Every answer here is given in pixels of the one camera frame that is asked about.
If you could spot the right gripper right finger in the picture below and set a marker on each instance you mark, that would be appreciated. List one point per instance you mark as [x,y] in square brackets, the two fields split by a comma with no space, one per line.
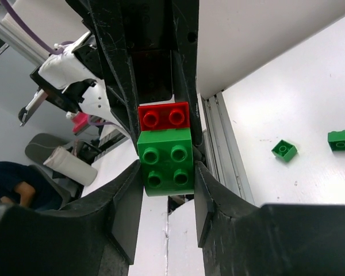
[238,238]

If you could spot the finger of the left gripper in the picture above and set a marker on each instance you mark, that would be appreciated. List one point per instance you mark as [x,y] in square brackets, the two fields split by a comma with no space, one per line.
[184,63]
[104,20]

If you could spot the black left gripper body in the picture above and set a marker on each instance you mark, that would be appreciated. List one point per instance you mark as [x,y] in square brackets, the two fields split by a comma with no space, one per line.
[149,41]

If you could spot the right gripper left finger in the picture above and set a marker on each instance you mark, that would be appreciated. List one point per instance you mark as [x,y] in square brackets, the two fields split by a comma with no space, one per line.
[94,235]

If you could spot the red rounded lego brick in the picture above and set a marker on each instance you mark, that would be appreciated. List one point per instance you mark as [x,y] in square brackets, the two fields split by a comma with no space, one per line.
[164,116]

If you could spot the green square lego brick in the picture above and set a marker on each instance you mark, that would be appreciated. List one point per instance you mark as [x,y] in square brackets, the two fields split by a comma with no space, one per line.
[166,158]

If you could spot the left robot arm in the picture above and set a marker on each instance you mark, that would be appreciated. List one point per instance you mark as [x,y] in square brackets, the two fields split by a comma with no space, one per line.
[74,81]

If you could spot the person in dark shirt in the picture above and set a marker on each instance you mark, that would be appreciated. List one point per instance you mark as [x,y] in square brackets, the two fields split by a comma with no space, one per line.
[23,185]

